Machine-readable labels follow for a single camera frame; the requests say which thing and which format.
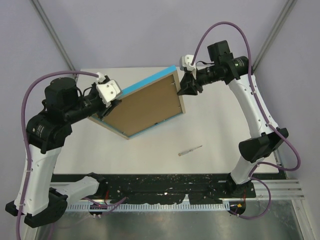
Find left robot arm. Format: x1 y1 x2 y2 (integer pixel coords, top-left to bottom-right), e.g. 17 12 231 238
5 76 122 228

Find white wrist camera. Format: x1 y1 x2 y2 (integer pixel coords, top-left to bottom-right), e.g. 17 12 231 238
95 72 122 108
179 54 197 79

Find perforated cable duct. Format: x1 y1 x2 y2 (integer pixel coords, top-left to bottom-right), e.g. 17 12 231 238
66 201 230 213

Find blue picture frame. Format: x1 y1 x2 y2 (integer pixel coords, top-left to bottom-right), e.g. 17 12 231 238
89 65 186 140

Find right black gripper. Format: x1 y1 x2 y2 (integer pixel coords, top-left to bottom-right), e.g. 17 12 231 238
177 64 224 96

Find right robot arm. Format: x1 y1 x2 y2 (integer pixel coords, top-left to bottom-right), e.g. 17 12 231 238
177 40 289 197

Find small screwdriver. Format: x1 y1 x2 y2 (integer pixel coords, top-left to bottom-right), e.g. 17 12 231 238
178 145 202 157

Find left aluminium post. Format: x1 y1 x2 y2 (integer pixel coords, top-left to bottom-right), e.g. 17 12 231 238
29 0 76 71

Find aluminium rail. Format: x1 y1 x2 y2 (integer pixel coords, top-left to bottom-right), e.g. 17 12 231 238
51 174 304 204

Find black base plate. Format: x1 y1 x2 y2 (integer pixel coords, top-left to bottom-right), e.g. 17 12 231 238
49 172 257 205

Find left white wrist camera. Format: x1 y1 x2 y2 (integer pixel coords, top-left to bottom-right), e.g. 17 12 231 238
95 72 122 108

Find aluminium post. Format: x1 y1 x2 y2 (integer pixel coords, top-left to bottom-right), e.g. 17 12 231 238
29 0 76 71
252 0 298 72

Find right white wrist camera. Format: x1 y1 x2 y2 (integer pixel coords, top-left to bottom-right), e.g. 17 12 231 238
179 54 197 79

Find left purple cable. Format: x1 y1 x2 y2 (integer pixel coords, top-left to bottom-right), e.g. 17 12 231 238
15 70 106 240

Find right aluminium post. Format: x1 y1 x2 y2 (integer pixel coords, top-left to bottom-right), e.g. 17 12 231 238
252 0 298 72

